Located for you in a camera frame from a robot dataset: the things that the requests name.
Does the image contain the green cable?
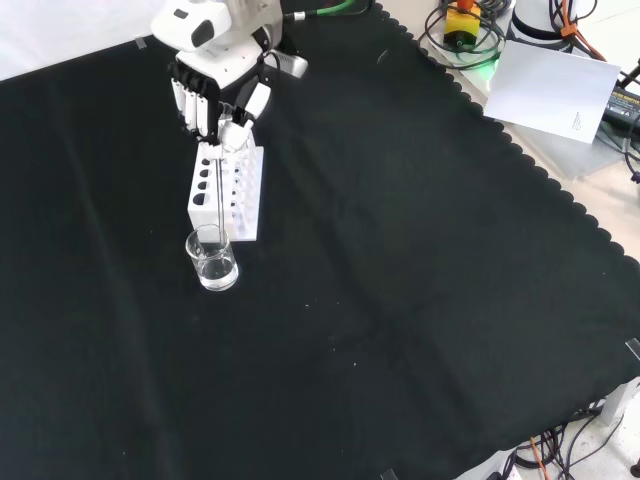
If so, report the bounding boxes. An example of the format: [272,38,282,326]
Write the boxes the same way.
[293,0,375,22]

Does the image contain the thin orange floor cable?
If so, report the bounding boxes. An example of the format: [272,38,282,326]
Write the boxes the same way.
[528,436,550,480]

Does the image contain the clear glass rod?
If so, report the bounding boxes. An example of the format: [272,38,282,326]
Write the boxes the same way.
[215,147,227,248]

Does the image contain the pale white board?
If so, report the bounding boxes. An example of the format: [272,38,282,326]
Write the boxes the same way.
[483,39,623,145]

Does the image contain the black bench cloth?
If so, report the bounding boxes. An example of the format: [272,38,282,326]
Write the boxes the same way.
[0,0,640,480]

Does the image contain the black power adapter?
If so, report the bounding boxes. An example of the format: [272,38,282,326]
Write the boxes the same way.
[601,82,640,135]

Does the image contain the dark looped cable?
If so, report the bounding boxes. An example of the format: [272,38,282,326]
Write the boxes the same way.
[418,0,507,71]

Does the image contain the clear glass beaker with water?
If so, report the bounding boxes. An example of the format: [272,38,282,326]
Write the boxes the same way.
[184,224,240,293]

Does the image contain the white test tube rack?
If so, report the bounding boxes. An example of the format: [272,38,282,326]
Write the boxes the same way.
[186,141,265,243]

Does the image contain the yellow stop button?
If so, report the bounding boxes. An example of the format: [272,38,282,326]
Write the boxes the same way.
[443,0,484,49]

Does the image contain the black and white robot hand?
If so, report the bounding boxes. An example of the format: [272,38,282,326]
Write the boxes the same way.
[167,41,274,154]

